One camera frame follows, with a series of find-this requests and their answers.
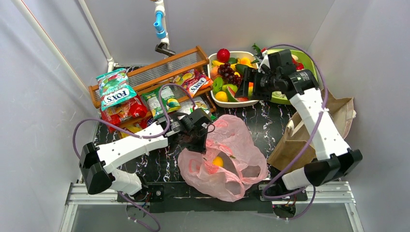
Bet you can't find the dark green avocado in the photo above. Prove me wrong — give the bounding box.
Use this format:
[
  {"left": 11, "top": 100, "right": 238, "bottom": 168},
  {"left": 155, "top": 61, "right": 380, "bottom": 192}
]
[{"left": 235, "top": 63, "right": 248, "bottom": 76}]

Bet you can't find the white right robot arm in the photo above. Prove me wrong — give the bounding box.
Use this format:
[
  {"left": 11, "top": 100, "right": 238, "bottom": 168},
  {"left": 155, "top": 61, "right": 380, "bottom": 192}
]
[{"left": 235, "top": 49, "right": 363, "bottom": 190}]

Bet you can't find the dark grape bunch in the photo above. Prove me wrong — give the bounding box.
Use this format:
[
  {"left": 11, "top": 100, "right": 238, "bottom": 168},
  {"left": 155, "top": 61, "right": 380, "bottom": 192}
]
[{"left": 218, "top": 63, "right": 242, "bottom": 87}]

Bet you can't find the white fruit basin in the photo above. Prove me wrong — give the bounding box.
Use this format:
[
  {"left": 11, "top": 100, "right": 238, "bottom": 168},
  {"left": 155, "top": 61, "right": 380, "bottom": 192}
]
[{"left": 207, "top": 51, "right": 259, "bottom": 108}]

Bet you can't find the red apple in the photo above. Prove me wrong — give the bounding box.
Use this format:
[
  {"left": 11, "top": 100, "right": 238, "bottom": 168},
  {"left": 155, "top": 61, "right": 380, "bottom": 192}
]
[{"left": 217, "top": 48, "right": 230, "bottom": 63}]

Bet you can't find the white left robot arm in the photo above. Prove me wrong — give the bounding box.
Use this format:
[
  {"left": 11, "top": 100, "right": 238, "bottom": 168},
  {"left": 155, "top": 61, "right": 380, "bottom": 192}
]
[{"left": 79, "top": 108, "right": 212, "bottom": 197}]

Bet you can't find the yellow orange small fruit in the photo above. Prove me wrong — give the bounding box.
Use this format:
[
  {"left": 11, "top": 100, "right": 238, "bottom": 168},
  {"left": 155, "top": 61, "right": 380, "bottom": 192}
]
[{"left": 215, "top": 91, "right": 229, "bottom": 102}]

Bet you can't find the green Fox's candy bag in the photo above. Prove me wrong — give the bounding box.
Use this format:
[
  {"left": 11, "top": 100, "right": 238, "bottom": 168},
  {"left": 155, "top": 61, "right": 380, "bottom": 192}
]
[{"left": 96, "top": 68, "right": 137, "bottom": 111}]

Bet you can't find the green vegetable basin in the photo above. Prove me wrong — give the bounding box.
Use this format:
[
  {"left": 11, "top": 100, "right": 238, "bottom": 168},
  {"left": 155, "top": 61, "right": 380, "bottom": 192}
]
[{"left": 260, "top": 49, "right": 319, "bottom": 105}]

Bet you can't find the green bell pepper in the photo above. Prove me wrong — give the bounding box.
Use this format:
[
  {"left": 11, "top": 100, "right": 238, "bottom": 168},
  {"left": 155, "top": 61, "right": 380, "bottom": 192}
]
[{"left": 212, "top": 76, "right": 224, "bottom": 95}]

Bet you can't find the white corner pipe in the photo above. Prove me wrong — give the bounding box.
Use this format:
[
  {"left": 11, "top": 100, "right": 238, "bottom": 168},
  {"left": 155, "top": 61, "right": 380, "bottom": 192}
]
[{"left": 78, "top": 0, "right": 115, "bottom": 72}]

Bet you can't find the red snack bag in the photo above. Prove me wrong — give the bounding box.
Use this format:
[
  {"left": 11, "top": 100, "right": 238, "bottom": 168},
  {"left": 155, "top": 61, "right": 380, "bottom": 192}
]
[{"left": 100, "top": 96, "right": 147, "bottom": 127}]

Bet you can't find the brown paper bag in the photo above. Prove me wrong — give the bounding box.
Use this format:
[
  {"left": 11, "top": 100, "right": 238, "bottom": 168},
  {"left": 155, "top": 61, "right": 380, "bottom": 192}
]
[{"left": 267, "top": 93, "right": 356, "bottom": 171}]

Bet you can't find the aluminium base frame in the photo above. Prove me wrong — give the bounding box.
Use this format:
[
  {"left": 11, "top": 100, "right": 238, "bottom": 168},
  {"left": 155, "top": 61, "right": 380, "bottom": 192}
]
[{"left": 59, "top": 181, "right": 364, "bottom": 232}]

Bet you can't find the orange Fox's candy bag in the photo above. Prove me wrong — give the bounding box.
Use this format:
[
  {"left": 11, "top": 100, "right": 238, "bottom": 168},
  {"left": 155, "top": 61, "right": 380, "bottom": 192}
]
[{"left": 172, "top": 69, "right": 213, "bottom": 97}]

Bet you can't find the tangerine at basin back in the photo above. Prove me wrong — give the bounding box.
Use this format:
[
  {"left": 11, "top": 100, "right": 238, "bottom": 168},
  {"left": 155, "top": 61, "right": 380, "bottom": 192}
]
[{"left": 239, "top": 57, "right": 252, "bottom": 66}]

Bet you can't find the watermelon slice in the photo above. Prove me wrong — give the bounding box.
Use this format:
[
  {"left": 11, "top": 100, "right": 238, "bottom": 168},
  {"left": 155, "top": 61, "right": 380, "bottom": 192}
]
[{"left": 224, "top": 84, "right": 249, "bottom": 102}]

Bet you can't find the peach fruit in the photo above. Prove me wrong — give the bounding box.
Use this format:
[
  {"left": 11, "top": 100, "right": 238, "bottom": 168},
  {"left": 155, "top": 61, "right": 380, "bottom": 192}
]
[{"left": 209, "top": 66, "right": 219, "bottom": 80}]

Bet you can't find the white pipe with blue valve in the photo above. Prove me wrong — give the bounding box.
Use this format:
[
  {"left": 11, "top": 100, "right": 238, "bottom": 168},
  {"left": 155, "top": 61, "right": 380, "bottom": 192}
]
[{"left": 153, "top": 0, "right": 176, "bottom": 57}]

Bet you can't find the green Chiba chips bag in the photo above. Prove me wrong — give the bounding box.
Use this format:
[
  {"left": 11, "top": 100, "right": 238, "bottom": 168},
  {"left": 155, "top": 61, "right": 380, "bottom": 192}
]
[{"left": 177, "top": 97, "right": 217, "bottom": 121}]

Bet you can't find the pink plastic grocery bag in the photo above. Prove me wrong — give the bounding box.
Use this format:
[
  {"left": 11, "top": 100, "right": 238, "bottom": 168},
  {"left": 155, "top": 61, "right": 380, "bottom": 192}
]
[{"left": 177, "top": 115, "right": 269, "bottom": 202}]

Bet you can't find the yellow lemon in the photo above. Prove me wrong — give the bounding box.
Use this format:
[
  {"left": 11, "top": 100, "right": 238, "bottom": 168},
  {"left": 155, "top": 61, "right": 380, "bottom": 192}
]
[{"left": 212, "top": 156, "right": 224, "bottom": 167}]

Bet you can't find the wooden slatted rack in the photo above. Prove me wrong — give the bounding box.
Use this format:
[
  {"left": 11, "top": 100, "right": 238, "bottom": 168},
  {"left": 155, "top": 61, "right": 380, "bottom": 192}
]
[{"left": 88, "top": 46, "right": 211, "bottom": 127}]

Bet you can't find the green snack packet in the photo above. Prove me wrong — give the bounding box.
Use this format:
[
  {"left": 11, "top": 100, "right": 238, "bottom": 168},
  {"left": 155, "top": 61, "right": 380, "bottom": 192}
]
[{"left": 142, "top": 86, "right": 181, "bottom": 120}]

